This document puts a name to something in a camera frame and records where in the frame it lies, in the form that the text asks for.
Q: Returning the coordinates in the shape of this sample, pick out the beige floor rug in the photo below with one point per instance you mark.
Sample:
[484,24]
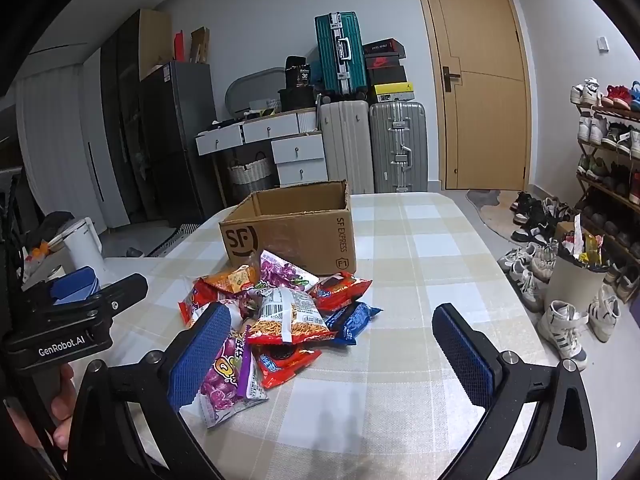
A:
[492,217]

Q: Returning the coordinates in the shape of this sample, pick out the white drawer desk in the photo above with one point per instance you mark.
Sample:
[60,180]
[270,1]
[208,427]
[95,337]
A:
[295,152]

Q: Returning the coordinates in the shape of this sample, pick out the black refrigerator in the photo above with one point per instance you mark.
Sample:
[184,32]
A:
[175,145]

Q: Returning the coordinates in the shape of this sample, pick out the person's left hand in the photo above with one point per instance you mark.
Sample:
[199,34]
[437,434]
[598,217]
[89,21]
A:
[62,405]

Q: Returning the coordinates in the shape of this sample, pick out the white electric kettle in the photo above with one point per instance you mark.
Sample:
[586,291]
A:
[85,250]

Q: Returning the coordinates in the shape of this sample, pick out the pile of scattered sneakers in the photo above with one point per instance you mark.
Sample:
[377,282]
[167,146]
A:
[565,330]

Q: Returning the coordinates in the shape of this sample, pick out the orange noodle snack packet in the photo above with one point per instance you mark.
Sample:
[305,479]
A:
[295,330]

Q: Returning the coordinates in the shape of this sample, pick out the dark tall cabinet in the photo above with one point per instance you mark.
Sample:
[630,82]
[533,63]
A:
[122,110]

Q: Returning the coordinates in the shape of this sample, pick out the rows of stored shoes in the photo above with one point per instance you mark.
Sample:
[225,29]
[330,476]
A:
[590,130]

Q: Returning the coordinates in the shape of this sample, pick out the grey oval panel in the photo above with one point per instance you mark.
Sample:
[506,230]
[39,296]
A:
[250,90]

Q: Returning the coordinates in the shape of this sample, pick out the red cookie packet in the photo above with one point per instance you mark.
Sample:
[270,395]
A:
[290,362]
[340,290]

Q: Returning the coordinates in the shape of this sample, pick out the wooden shoe rack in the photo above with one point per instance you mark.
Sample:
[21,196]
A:
[615,111]

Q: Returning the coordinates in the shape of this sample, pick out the red shoe box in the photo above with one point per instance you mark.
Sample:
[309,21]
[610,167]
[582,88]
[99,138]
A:
[385,62]

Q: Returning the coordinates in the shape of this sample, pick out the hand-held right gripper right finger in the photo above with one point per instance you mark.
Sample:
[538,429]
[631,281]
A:
[465,355]

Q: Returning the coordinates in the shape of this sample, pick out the striped floor mat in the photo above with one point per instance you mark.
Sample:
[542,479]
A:
[167,242]

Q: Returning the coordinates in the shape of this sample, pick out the blue cookie packet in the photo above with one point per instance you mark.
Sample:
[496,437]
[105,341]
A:
[355,320]

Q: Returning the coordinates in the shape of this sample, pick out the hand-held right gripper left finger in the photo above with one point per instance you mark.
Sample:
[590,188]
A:
[200,355]

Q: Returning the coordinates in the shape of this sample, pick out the wooden door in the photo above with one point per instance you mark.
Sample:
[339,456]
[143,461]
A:
[480,125]

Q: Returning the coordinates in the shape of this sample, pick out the small flat cardboard box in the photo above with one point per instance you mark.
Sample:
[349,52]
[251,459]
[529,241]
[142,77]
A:
[200,45]

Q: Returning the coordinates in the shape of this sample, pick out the white trash bin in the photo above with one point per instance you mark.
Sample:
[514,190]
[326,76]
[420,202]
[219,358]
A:
[575,280]

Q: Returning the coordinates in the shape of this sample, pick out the brown cardboard box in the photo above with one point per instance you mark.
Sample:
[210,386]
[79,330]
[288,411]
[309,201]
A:
[295,230]

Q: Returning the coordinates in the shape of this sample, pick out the black basket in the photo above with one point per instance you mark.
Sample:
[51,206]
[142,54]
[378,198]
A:
[295,99]

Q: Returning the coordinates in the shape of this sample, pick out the small open cardboard box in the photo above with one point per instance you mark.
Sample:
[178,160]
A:
[565,235]

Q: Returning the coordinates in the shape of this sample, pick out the orange cracker packet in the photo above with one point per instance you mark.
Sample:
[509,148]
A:
[232,280]

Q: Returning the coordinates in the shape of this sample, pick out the black bag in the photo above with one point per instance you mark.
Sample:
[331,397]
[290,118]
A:
[52,225]

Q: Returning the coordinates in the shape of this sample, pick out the black shoe box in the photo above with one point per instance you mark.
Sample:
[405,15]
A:
[382,47]
[387,76]

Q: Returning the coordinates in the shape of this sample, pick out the white light switch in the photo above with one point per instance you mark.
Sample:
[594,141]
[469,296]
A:
[603,43]

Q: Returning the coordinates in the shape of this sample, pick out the red flat item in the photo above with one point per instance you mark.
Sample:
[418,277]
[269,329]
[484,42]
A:
[178,47]

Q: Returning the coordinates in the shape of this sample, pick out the black labelled container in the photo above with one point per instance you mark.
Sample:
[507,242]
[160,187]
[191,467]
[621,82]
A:
[297,72]

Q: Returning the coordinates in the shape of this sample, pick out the white cabinet door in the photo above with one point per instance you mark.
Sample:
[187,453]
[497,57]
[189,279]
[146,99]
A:
[100,170]

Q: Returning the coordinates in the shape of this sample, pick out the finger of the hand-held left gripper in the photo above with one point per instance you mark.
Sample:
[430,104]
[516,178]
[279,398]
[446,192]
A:
[127,290]

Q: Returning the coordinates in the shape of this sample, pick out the yellow and white shoe box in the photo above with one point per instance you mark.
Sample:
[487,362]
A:
[392,92]

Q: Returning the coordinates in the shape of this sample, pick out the large flat cardboard box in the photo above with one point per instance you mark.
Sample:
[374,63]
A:
[155,40]

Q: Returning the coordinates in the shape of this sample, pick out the red snack packet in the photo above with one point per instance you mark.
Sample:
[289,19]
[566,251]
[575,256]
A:
[195,302]

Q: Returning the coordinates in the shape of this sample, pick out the beige suitcase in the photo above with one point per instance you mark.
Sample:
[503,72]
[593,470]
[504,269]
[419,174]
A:
[345,145]

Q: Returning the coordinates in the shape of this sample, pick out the purple grape candy bag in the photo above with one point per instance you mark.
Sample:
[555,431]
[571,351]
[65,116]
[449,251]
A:
[285,270]
[225,385]

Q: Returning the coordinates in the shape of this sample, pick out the teal suitcase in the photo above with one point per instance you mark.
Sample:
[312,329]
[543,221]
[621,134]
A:
[325,60]

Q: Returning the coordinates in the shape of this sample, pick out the woven wicker basket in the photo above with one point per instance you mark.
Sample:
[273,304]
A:
[250,172]

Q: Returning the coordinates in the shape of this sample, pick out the silver suitcase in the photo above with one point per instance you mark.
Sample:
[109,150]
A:
[390,130]

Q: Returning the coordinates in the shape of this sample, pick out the blue plastic container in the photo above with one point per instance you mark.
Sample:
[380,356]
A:
[75,285]

